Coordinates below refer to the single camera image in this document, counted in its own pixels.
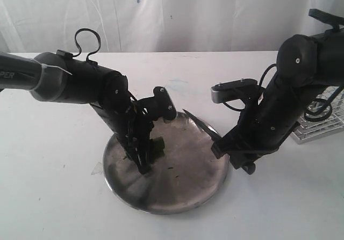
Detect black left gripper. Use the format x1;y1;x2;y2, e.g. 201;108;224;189
91;86;177;174

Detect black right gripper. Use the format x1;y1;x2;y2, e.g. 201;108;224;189
211;76;317;175

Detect green chili pepper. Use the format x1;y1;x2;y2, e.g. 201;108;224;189
122;137;166;162

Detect black handled knife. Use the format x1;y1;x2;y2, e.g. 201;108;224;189
183;109;220;141

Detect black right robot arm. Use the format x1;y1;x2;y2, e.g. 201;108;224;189
211;9;343;174

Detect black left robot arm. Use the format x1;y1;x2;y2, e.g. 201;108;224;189
1;50;177;174

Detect round steel plate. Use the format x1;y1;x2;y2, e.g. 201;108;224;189
103;112;232;215

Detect white backdrop curtain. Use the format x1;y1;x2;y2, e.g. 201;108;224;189
1;0;343;53

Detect wire metal utensil rack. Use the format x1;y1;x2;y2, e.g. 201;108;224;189
291;91;343;144

